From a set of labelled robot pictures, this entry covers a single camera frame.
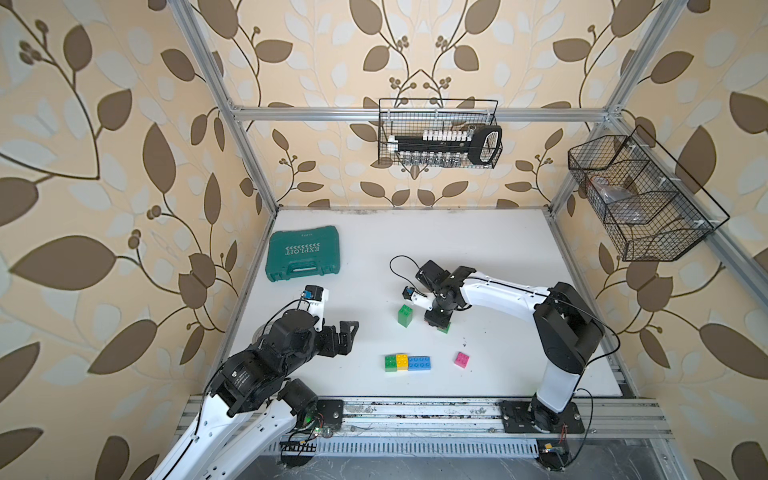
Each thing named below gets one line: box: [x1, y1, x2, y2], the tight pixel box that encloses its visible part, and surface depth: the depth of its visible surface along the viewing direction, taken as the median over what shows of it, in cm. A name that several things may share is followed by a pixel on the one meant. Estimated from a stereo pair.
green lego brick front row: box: [385, 355, 397, 372], surface depth 82 cm
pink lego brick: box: [454, 351, 470, 369], surface depth 84 cm
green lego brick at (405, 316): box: [398, 306, 413, 328], surface depth 88 cm
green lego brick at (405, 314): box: [398, 304, 413, 324], surface depth 88 cm
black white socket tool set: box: [387, 125, 503, 166], surface depth 86 cm
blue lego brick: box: [407, 356, 431, 371], surface depth 83 cm
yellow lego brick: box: [396, 354, 409, 371], surface depth 82 cm
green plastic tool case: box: [265, 225, 341, 282], surface depth 104 cm
